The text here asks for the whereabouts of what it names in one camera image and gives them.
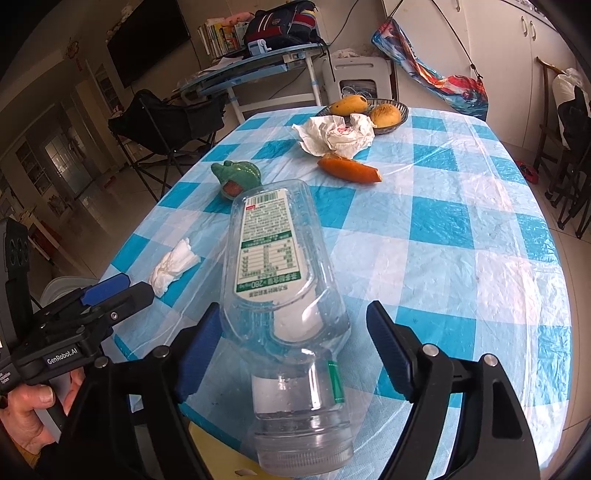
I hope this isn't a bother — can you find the dark striped backpack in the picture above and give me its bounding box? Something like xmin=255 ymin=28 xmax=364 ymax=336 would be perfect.
xmin=243 ymin=0 xmax=323 ymax=49

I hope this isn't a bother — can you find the light grey plastic bin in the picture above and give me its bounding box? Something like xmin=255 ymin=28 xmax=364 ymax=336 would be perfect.
xmin=39 ymin=276 xmax=93 ymax=308

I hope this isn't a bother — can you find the person's left hand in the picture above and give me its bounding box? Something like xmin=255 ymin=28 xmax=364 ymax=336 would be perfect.
xmin=0 ymin=369 xmax=86 ymax=457

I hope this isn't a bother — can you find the black folding camp chair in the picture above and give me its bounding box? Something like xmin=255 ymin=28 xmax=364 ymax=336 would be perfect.
xmin=108 ymin=90 xmax=227 ymax=202

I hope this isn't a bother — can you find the black wall cable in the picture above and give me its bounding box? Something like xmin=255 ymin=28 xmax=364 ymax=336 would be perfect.
xmin=330 ymin=0 xmax=366 ymax=45

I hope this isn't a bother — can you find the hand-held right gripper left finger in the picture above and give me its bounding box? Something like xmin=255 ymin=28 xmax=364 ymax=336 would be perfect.
xmin=44 ymin=302 xmax=223 ymax=480

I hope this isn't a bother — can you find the blue study desk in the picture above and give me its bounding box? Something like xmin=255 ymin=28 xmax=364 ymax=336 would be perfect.
xmin=178 ymin=41 xmax=331 ymax=123

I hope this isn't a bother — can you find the white stool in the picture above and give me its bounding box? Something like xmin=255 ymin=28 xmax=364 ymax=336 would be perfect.
xmin=325 ymin=56 xmax=393 ymax=105

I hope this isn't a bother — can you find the large white paper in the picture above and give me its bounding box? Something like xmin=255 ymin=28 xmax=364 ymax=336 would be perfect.
xmin=292 ymin=114 xmax=376 ymax=158

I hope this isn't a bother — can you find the green toy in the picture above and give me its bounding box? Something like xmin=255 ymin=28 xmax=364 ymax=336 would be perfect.
xmin=211 ymin=159 xmax=263 ymax=202

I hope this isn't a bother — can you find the dark wire fruit basket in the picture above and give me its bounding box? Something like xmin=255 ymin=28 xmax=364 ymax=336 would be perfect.
xmin=315 ymin=99 xmax=411 ymax=136

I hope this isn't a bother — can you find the black wall television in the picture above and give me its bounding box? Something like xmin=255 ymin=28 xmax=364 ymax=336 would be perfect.
xmin=107 ymin=0 xmax=193 ymax=89

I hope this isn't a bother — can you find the white tissue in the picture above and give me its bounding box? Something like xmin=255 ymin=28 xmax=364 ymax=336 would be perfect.
xmin=148 ymin=237 xmax=201 ymax=297

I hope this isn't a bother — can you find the yellow mango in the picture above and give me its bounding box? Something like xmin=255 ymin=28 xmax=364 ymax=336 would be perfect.
xmin=370 ymin=104 xmax=402 ymax=128
xmin=330 ymin=96 xmax=369 ymax=116

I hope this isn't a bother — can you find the clear plastic bottle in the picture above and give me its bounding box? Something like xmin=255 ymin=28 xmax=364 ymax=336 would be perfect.
xmin=221 ymin=180 xmax=355 ymax=473

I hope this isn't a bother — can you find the row of books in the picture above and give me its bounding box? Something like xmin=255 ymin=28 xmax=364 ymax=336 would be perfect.
xmin=198 ymin=17 xmax=246 ymax=59

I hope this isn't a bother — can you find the white bag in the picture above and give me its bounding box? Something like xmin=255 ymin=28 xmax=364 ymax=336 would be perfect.
xmin=551 ymin=68 xmax=585 ymax=105

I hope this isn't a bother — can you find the brown wooden chair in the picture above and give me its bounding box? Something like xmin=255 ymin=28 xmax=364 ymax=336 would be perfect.
xmin=533 ymin=58 xmax=570 ymax=172

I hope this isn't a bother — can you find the white cabinet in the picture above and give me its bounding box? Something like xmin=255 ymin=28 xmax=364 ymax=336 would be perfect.
xmin=381 ymin=0 xmax=583 ymax=149

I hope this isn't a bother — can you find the black folded chair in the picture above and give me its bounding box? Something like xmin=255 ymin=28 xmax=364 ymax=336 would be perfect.
xmin=547 ymin=85 xmax=591 ymax=239

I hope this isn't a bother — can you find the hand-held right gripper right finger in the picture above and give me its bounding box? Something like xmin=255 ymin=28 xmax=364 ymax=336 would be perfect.
xmin=366 ymin=300 xmax=541 ymax=480

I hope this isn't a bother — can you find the yellow plastic basin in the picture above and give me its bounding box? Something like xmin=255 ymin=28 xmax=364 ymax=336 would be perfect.
xmin=187 ymin=425 xmax=260 ymax=480

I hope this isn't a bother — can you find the orange carrot piece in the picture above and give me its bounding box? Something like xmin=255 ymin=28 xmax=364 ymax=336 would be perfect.
xmin=318 ymin=154 xmax=383 ymax=185

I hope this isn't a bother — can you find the colourful printed fabric bag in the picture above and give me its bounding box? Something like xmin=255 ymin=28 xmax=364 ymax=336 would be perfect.
xmin=372 ymin=0 xmax=489 ymax=122

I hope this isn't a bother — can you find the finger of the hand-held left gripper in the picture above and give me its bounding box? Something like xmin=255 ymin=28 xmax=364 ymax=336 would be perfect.
xmin=39 ymin=273 xmax=131 ymax=320
xmin=83 ymin=282 xmax=156 ymax=343

